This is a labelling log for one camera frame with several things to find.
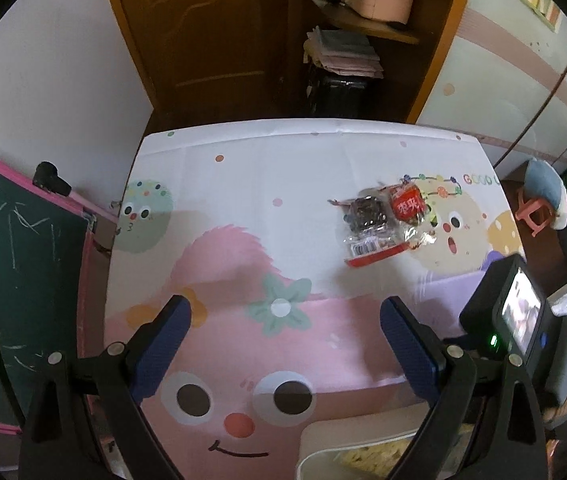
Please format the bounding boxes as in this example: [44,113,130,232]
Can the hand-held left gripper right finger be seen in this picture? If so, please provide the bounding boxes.
[379,295,549,480]

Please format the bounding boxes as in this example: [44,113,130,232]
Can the translucent noodle snack packet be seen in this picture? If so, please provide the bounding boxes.
[332,446,410,479]

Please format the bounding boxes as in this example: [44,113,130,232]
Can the green chalkboard pink frame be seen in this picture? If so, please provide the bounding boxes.
[0,137,114,433]

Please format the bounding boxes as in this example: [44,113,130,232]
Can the blue cushion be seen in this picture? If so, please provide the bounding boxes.
[523,158,567,231]

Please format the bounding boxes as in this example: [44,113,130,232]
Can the red white snack packet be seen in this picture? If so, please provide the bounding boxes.
[343,237,414,267]

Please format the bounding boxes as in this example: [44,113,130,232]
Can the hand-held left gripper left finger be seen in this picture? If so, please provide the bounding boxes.
[18,294,193,480]

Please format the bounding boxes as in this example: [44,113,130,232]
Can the folded towels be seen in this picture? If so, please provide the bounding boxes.
[303,27,384,79]

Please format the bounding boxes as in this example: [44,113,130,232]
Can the black box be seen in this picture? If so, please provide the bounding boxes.
[308,72,370,119]

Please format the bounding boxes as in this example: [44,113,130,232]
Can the black clamp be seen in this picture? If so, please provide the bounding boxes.
[34,161,72,197]

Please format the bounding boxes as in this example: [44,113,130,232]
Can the wooden corner shelf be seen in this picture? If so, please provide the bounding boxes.
[288,0,464,123]

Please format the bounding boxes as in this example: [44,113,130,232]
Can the red clear-wrapped snack packet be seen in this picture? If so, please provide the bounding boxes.
[386,183,427,223]

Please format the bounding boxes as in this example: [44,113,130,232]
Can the pink stool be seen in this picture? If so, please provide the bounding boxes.
[515,195,561,238]

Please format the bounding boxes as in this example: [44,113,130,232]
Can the pale sliding wardrobe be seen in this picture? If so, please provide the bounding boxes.
[413,0,567,171]

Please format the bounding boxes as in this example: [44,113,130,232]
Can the clear crinkled snack wrapper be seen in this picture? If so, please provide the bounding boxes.
[401,210,444,252]

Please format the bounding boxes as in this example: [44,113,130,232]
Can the white plastic storage box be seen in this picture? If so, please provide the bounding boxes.
[297,402,437,480]

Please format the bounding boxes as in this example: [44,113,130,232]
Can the printed play mat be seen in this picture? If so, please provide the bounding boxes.
[76,117,527,480]

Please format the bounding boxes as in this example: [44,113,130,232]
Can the dark clear-wrapped snack packet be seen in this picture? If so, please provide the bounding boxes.
[327,187,399,251]

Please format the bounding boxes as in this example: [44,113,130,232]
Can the brown wooden door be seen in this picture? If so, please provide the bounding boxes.
[98,0,294,126]

